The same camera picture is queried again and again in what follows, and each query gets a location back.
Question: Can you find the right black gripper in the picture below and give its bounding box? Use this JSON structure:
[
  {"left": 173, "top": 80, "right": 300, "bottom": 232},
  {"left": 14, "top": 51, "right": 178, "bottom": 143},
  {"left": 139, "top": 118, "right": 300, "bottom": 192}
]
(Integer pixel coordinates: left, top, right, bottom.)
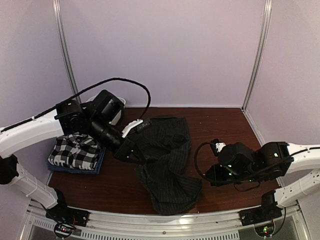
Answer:
[{"left": 205, "top": 164, "right": 260, "bottom": 188}]

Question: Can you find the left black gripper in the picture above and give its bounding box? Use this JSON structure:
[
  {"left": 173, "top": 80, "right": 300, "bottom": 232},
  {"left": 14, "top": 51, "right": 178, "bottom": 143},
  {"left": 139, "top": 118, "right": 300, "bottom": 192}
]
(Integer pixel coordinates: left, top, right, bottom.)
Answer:
[{"left": 87, "top": 114, "right": 147, "bottom": 165}]

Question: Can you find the dark grey pinstriped shirt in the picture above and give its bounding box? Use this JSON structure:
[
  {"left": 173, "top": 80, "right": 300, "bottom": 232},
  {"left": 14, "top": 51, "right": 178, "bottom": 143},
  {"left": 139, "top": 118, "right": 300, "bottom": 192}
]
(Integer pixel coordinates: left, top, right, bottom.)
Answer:
[{"left": 129, "top": 117, "right": 202, "bottom": 216}]

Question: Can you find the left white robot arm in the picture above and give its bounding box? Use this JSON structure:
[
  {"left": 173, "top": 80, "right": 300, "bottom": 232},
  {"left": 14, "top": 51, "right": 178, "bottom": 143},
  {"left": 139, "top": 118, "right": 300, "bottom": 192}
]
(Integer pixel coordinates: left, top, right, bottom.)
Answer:
[{"left": 0, "top": 90, "right": 147, "bottom": 222}]

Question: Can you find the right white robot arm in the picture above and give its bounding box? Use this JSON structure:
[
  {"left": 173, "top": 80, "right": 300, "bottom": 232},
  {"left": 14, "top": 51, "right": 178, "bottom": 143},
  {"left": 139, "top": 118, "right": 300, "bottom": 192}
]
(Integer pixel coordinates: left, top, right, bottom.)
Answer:
[{"left": 203, "top": 139, "right": 320, "bottom": 221}]

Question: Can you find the white plastic basket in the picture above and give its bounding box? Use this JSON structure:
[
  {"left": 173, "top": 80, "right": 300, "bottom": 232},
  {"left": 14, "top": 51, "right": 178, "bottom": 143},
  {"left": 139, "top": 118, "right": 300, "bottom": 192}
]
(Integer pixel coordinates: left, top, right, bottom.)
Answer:
[{"left": 86, "top": 95, "right": 127, "bottom": 126}]

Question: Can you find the black white checkered folded shirt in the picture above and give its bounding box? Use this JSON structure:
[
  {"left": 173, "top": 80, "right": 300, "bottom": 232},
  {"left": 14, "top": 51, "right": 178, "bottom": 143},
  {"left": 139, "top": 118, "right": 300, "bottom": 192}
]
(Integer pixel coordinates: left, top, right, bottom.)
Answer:
[{"left": 48, "top": 132, "right": 104, "bottom": 172}]

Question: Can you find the blue folded shirt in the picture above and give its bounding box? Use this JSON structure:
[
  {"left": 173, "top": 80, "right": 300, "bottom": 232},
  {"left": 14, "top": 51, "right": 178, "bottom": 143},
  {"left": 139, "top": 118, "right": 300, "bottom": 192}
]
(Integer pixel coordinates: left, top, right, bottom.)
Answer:
[{"left": 47, "top": 148, "right": 106, "bottom": 175}]

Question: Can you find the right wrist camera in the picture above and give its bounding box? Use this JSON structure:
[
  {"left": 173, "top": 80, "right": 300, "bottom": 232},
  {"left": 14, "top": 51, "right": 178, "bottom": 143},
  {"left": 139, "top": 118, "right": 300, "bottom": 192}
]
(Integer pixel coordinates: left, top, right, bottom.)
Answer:
[{"left": 210, "top": 138, "right": 226, "bottom": 157}]

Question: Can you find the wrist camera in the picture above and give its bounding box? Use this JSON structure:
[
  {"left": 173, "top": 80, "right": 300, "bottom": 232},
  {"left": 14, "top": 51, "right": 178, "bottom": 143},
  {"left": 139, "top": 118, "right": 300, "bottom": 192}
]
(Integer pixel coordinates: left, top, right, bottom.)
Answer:
[
  {"left": 122, "top": 119, "right": 151, "bottom": 138},
  {"left": 210, "top": 138, "right": 226, "bottom": 157}
]

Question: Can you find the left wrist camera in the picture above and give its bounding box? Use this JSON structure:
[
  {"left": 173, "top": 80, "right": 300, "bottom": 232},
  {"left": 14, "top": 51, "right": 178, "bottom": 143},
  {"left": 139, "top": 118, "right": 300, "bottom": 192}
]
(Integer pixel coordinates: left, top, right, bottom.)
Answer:
[{"left": 122, "top": 119, "right": 151, "bottom": 138}]

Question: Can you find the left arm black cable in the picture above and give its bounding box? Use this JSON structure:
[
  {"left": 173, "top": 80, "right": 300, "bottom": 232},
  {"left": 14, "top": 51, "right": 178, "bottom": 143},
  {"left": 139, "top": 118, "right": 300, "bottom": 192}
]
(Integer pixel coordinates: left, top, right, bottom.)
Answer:
[{"left": 0, "top": 77, "right": 153, "bottom": 131}]

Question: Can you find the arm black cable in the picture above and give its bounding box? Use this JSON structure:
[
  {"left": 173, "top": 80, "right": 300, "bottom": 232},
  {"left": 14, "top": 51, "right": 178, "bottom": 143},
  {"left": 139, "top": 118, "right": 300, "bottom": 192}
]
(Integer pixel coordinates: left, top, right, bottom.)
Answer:
[
  {"left": 194, "top": 141, "right": 226, "bottom": 186},
  {"left": 0, "top": 77, "right": 153, "bottom": 131}
]

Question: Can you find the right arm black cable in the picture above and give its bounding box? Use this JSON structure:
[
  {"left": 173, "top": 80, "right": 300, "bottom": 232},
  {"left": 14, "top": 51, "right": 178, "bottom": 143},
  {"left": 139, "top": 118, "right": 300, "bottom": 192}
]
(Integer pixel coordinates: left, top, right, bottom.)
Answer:
[{"left": 194, "top": 141, "right": 226, "bottom": 186}]

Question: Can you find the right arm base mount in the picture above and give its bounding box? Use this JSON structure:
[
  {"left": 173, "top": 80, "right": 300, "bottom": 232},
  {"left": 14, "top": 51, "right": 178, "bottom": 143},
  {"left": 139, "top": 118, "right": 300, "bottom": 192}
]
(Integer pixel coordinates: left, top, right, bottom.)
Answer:
[{"left": 239, "top": 197, "right": 282, "bottom": 226}]

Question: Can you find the front aluminium rail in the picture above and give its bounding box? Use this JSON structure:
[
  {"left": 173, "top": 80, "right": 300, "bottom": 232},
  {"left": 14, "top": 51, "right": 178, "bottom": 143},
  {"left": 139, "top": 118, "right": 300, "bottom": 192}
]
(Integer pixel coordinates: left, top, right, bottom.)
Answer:
[{"left": 17, "top": 200, "right": 311, "bottom": 240}]

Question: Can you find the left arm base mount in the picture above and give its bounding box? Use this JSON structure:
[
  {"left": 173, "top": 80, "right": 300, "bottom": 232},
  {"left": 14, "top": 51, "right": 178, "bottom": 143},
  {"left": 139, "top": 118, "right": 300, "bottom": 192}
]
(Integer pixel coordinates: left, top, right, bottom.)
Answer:
[{"left": 44, "top": 194, "right": 89, "bottom": 227}]

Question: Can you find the left aluminium corner post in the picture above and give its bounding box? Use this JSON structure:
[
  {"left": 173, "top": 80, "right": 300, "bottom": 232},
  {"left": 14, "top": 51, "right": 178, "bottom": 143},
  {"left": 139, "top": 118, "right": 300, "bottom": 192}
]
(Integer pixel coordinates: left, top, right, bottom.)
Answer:
[{"left": 52, "top": 0, "right": 79, "bottom": 95}]

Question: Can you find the aluminium corner post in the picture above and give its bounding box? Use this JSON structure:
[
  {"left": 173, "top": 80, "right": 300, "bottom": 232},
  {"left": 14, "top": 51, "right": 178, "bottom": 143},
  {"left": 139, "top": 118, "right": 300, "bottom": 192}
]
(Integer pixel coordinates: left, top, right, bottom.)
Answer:
[
  {"left": 241, "top": 0, "right": 273, "bottom": 112},
  {"left": 52, "top": 0, "right": 79, "bottom": 95}
]

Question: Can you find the right aluminium corner post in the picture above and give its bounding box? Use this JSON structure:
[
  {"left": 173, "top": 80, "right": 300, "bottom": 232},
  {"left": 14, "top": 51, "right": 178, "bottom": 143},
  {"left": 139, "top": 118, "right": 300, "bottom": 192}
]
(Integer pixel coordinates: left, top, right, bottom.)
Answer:
[{"left": 241, "top": 0, "right": 273, "bottom": 112}]

